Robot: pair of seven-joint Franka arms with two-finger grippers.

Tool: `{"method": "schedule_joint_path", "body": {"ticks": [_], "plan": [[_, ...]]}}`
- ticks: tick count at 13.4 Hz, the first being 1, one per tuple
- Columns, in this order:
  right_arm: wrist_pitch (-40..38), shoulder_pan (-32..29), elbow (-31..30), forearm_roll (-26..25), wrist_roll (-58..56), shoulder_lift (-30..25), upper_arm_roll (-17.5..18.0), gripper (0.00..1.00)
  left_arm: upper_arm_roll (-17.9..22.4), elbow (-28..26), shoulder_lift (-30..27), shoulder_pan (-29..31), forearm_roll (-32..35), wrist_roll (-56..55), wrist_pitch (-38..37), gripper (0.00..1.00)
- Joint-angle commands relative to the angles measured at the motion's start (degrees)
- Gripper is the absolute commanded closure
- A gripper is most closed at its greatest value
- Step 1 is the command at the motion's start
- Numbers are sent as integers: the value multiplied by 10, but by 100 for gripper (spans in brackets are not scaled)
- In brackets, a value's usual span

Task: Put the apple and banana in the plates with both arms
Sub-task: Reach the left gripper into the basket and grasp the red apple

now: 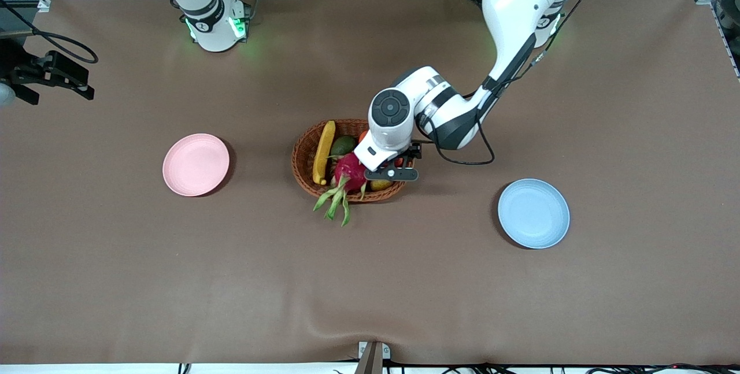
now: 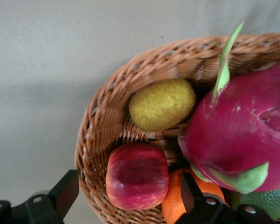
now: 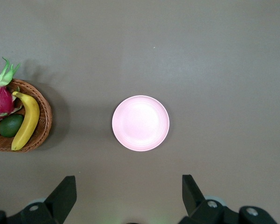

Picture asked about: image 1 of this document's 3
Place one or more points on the pink dragon fruit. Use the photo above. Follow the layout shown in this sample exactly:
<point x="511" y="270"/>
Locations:
<point x="347" y="174"/>

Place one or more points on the pink plate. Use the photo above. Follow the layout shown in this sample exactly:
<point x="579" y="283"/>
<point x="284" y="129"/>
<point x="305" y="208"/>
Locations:
<point x="195" y="165"/>

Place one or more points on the table cover cloth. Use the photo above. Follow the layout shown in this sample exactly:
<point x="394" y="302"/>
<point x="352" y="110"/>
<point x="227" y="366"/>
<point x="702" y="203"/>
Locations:
<point x="370" y="281"/>

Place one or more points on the brown kiwi fruit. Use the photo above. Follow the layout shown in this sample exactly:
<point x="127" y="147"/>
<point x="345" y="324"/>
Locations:
<point x="378" y="185"/>

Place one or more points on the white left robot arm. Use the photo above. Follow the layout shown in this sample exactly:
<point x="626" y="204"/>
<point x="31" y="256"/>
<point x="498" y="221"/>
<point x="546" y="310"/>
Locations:
<point x="520" y="10"/>

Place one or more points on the brown wicker basket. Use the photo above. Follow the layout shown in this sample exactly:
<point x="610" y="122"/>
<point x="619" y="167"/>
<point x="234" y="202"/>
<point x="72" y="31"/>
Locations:
<point x="303" y="157"/>

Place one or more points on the orange fruit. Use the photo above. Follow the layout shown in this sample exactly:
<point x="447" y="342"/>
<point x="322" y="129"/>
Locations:
<point x="362" y="136"/>

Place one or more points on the yellow banana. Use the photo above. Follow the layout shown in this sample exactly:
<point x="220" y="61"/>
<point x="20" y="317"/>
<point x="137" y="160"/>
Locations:
<point x="324" y="154"/>

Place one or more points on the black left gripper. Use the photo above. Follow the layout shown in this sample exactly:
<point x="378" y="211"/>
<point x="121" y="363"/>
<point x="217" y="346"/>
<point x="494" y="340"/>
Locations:
<point x="411" y="152"/>

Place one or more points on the blue plate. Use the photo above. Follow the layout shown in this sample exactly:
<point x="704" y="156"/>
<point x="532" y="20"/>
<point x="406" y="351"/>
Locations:
<point x="533" y="213"/>

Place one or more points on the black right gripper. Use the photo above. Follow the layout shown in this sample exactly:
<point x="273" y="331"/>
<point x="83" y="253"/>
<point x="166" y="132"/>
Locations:
<point x="36" y="70"/>

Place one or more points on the green avocado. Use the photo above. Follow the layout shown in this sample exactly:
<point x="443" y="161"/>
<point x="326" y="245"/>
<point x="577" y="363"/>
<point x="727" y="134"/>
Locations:
<point x="344" y="145"/>

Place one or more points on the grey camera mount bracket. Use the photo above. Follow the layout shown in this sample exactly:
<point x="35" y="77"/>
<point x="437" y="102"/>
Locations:
<point x="373" y="359"/>

